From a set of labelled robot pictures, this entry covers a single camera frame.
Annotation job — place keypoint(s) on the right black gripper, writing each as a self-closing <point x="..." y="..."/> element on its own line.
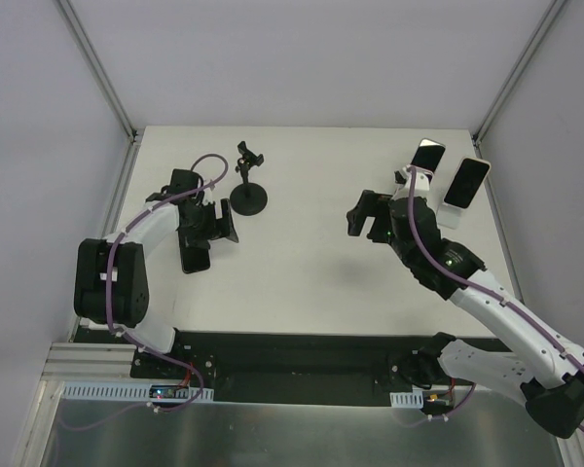
<point x="377" y="220"/>

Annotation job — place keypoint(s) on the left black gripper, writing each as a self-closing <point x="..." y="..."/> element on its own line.
<point x="213" y="222"/>

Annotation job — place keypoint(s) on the black phone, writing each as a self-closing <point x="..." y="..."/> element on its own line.
<point x="192" y="262"/>

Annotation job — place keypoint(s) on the black round-base phone stand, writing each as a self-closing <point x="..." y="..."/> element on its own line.
<point x="248" y="198"/>

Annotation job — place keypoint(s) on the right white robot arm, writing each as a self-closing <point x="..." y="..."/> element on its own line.
<point x="542" y="371"/>

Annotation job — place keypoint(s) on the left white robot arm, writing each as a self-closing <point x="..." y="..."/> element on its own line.
<point x="111" y="283"/>

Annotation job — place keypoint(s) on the white phone stand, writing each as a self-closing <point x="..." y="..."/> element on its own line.
<point x="449" y="216"/>

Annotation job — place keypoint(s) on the rear silver-edged phone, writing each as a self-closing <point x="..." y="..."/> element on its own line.
<point x="428" y="155"/>

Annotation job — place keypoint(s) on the right pink-case phone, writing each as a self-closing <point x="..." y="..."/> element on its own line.
<point x="467" y="181"/>

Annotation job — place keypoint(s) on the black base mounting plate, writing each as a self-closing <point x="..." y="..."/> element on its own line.
<point x="350" y="371"/>

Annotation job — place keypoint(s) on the right aluminium table rail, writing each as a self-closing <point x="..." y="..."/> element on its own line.
<point x="518" y="286"/>

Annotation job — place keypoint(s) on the right white cable duct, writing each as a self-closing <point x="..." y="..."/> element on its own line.
<point x="407" y="400"/>

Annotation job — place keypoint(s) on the white cable duct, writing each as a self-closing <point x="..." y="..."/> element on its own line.
<point x="407" y="400"/>
<point x="135" y="392"/>

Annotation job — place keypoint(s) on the left white cable duct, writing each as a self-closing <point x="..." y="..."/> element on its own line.
<point x="135" y="392"/>

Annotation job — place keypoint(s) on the right aluminium frame post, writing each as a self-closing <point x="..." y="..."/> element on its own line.
<point x="526" y="56"/>

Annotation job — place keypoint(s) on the aluminium frame post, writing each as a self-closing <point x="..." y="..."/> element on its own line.
<point x="91" y="58"/>
<point x="526" y="56"/>

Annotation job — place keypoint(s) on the left aluminium frame post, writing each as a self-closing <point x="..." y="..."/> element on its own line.
<point x="91" y="58"/>

